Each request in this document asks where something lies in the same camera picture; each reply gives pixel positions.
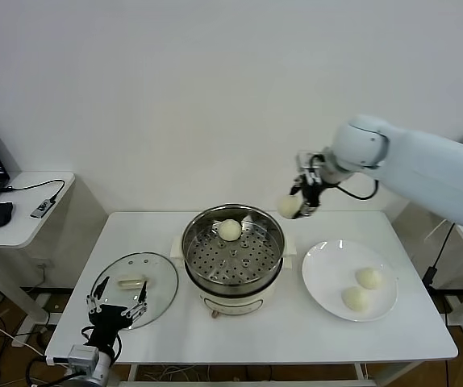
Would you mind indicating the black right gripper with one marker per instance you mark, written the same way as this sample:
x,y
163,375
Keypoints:
x,y
312,191

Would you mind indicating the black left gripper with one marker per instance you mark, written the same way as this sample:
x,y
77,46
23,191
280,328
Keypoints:
x,y
106,322

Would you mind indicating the white steamed baozi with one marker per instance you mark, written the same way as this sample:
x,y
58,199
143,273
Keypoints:
x,y
355,299
229,230
287,206
369,279

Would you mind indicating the round glass pot lid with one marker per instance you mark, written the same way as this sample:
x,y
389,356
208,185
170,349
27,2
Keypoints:
x,y
163,290

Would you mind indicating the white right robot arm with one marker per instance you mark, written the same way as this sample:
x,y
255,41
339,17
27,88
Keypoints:
x,y
417,161

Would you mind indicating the perforated steel steamer basket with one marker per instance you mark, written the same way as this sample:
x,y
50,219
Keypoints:
x,y
247,262

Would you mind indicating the round white plate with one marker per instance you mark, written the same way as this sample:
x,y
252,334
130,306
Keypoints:
x,y
324,278

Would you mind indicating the white electric cooker pot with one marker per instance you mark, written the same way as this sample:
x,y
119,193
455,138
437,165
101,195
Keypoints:
x,y
235,304

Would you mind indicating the white rounded side table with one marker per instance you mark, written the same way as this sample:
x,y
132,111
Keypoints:
x,y
22,234

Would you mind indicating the grey usb hub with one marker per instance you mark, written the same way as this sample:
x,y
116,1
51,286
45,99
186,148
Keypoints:
x,y
42,208

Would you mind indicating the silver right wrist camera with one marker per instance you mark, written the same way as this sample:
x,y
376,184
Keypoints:
x,y
308,160

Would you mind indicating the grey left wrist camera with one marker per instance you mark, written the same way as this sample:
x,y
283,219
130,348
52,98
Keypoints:
x,y
80,354

